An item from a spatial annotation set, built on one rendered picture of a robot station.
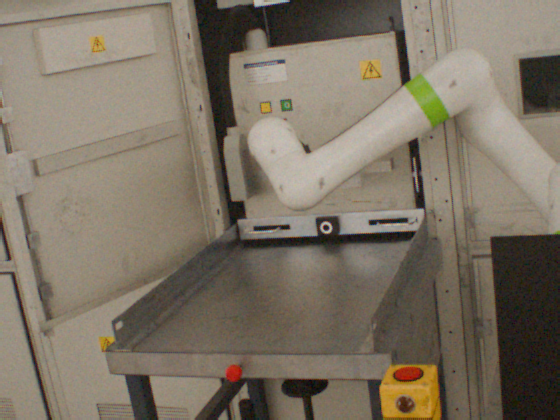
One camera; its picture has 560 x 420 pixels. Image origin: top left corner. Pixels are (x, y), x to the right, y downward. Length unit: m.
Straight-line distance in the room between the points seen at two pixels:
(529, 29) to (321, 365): 0.95
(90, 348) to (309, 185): 1.19
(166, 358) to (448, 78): 0.82
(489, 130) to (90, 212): 0.99
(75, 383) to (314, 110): 1.24
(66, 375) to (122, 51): 1.17
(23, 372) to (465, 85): 1.83
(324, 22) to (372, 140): 1.24
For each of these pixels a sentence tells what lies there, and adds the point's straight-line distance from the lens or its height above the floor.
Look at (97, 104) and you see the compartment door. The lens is 2.03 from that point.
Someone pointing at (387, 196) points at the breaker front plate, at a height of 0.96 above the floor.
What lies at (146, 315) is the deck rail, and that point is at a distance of 1.80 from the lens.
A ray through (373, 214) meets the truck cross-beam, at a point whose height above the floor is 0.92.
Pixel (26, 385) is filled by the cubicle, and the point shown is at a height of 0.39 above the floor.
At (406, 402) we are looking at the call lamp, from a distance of 1.24.
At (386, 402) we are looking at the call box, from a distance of 1.26.
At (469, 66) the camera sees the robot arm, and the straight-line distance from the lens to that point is 1.68.
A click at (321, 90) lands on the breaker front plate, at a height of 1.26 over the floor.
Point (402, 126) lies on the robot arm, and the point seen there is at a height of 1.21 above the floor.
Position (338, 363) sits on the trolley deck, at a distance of 1.51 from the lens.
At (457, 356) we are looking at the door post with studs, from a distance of 2.22.
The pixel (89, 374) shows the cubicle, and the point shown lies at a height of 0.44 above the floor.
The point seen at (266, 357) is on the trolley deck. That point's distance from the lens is 1.55.
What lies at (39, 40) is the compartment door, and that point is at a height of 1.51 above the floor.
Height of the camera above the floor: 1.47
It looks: 13 degrees down
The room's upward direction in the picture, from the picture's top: 9 degrees counter-clockwise
